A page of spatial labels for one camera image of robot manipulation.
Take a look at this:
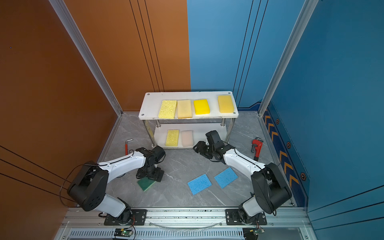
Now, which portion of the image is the light yellow cellulose sponge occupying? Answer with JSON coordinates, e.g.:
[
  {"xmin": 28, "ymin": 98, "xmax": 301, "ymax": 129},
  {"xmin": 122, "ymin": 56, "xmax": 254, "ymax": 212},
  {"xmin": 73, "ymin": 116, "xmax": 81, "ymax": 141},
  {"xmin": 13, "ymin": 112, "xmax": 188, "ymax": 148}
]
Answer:
[{"xmin": 158, "ymin": 100, "xmax": 177, "ymax": 119}]

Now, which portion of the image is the pale yellow orange-backed sponge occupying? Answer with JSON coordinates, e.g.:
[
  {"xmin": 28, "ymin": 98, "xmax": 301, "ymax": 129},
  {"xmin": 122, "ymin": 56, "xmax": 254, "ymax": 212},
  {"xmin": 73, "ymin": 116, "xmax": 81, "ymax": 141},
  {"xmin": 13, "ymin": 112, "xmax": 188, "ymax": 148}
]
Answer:
[{"xmin": 177, "ymin": 100, "xmax": 193, "ymax": 119}]

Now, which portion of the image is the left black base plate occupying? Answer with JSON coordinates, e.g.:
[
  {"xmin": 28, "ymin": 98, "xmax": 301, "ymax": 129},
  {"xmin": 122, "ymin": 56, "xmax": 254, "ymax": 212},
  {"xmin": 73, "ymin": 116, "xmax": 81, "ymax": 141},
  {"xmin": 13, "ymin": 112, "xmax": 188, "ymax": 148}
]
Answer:
[{"xmin": 104, "ymin": 209, "xmax": 147, "ymax": 227}]

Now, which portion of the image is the red pipe wrench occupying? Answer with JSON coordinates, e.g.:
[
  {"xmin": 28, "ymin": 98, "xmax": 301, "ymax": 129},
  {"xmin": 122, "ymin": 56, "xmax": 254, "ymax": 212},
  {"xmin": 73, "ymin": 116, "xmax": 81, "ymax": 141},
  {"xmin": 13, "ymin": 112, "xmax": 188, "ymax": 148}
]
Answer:
[{"xmin": 251, "ymin": 137, "xmax": 264, "ymax": 161}]

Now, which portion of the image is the green circuit board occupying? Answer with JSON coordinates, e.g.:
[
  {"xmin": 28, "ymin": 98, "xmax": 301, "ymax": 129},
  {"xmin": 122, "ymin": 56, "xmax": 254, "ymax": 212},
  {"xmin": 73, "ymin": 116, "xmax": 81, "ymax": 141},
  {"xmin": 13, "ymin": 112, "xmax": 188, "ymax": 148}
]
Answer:
[
  {"xmin": 243, "ymin": 228, "xmax": 265, "ymax": 240},
  {"xmin": 114, "ymin": 229, "xmax": 135, "ymax": 240}
]

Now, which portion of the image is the left green circuit board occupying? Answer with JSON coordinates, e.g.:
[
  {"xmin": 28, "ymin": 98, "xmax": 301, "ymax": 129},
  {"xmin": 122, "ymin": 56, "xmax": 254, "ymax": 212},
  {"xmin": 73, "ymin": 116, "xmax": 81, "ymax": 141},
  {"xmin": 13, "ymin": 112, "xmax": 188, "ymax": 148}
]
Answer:
[{"xmin": 114, "ymin": 229, "xmax": 135, "ymax": 240}]

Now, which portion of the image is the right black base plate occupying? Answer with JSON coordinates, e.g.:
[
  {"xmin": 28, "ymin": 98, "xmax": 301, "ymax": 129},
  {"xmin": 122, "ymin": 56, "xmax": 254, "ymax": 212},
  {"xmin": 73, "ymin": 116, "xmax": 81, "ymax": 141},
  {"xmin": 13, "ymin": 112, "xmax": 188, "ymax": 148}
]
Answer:
[{"xmin": 225, "ymin": 209, "xmax": 268, "ymax": 226}]

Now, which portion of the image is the green scouring sponge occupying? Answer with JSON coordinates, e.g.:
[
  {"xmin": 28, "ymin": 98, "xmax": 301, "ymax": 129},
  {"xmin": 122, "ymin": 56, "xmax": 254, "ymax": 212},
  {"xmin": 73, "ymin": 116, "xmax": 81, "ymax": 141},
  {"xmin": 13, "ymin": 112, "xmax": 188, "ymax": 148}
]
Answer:
[{"xmin": 137, "ymin": 178, "xmax": 156, "ymax": 192}]

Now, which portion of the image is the blue cellulose sponge left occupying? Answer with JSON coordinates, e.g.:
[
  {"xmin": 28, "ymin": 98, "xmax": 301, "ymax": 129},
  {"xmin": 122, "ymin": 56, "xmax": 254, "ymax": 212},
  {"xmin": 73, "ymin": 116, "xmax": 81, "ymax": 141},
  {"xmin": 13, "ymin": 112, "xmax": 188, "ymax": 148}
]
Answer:
[{"xmin": 188, "ymin": 174, "xmax": 212, "ymax": 195}]

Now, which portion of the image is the blue cellulose sponge right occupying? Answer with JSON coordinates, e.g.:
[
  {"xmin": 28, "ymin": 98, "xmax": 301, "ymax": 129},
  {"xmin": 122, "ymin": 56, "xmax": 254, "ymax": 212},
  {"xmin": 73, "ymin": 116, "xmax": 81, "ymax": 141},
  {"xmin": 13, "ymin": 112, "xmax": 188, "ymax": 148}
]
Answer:
[{"xmin": 214, "ymin": 167, "xmax": 238, "ymax": 189}]

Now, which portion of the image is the beige foam sponge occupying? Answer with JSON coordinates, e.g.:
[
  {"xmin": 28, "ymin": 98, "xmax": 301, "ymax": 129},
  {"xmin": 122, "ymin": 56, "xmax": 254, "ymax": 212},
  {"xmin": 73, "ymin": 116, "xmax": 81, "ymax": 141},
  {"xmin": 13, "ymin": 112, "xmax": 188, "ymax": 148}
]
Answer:
[{"xmin": 181, "ymin": 130, "xmax": 194, "ymax": 148}]

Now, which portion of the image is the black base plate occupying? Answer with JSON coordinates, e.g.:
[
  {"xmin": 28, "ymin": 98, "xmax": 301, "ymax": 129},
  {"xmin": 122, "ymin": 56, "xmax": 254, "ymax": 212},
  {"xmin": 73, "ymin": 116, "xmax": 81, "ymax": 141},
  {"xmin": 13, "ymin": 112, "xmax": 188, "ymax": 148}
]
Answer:
[
  {"xmin": 225, "ymin": 209, "xmax": 268, "ymax": 226},
  {"xmin": 104, "ymin": 209, "xmax": 147, "ymax": 227}
]

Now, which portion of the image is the blue cellulose sponge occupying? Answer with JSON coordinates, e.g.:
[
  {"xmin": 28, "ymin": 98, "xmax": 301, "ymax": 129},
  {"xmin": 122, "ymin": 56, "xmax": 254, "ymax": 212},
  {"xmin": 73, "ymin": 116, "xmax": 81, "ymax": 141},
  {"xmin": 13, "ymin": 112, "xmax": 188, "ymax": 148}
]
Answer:
[
  {"xmin": 188, "ymin": 174, "xmax": 212, "ymax": 195},
  {"xmin": 214, "ymin": 167, "xmax": 238, "ymax": 189}
]

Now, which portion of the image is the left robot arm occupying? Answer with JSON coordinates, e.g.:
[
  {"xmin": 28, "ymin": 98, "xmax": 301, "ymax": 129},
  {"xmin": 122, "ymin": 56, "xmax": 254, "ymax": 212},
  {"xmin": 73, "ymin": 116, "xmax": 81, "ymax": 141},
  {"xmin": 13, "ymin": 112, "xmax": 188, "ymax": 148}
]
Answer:
[{"xmin": 67, "ymin": 146, "xmax": 166, "ymax": 225}]

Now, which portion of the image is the golden yellow sponge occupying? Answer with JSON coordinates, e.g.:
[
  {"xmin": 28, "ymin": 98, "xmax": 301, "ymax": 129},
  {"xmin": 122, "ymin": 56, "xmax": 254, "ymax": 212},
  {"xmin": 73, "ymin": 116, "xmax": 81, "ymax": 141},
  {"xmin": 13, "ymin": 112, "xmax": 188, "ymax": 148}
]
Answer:
[{"xmin": 218, "ymin": 95, "xmax": 235, "ymax": 114}]

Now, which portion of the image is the red handled hex key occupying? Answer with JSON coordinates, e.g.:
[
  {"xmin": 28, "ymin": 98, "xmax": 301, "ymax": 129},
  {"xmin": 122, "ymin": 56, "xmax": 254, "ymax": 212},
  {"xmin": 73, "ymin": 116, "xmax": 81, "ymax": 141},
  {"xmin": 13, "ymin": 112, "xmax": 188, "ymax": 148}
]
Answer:
[{"xmin": 125, "ymin": 139, "xmax": 133, "ymax": 156}]

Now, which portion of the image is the bright yellow foam sponge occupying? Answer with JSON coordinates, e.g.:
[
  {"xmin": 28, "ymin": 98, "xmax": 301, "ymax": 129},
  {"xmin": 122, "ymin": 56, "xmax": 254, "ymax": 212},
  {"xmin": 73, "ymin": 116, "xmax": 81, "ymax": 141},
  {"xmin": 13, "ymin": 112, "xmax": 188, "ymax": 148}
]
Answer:
[{"xmin": 194, "ymin": 99, "xmax": 210, "ymax": 115}]

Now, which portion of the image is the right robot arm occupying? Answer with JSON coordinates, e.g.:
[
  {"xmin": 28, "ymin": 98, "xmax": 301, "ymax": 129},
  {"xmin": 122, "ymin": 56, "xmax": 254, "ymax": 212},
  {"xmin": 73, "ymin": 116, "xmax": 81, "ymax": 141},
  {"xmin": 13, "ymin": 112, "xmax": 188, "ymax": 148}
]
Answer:
[{"xmin": 193, "ymin": 131, "xmax": 293, "ymax": 225}]

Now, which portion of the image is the white two-tier shelf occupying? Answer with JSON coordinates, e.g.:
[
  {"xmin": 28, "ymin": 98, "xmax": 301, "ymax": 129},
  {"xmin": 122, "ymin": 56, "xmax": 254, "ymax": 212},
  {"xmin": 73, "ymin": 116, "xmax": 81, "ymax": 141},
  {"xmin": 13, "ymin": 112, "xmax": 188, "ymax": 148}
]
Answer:
[{"xmin": 139, "ymin": 91, "xmax": 239, "ymax": 149}]

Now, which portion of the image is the right green circuit board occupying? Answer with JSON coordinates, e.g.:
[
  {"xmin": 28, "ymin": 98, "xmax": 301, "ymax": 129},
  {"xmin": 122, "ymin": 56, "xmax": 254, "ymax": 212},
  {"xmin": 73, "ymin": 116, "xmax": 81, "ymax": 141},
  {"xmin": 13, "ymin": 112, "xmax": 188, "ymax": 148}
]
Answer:
[{"xmin": 243, "ymin": 228, "xmax": 265, "ymax": 240}]

